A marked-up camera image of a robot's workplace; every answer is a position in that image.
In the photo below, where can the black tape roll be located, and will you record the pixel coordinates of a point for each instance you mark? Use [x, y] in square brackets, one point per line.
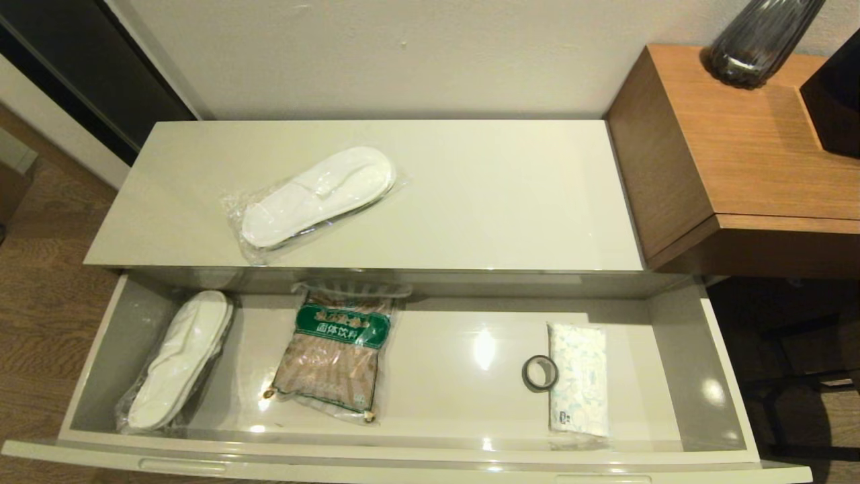
[525, 374]

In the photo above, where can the white tissue pack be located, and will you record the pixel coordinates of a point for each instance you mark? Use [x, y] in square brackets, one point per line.
[581, 383]

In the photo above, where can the white glossy drawer cabinet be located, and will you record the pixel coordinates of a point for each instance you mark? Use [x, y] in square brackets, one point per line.
[504, 188]

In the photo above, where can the white slippers in plastic bag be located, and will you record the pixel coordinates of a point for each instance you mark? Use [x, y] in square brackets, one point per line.
[316, 198]
[178, 363]

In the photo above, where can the drink sachet bag green label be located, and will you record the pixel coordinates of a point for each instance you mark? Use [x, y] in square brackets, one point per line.
[336, 363]

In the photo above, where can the brown wooden side cabinet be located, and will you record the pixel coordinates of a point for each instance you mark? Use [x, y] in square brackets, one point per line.
[739, 148]

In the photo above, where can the grey ribbed glass vase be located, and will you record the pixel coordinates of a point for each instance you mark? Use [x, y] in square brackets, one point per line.
[759, 40]

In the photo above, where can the dark door panel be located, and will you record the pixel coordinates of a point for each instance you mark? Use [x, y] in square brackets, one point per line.
[80, 60]

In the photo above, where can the black box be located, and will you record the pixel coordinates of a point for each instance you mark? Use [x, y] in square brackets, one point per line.
[840, 101]

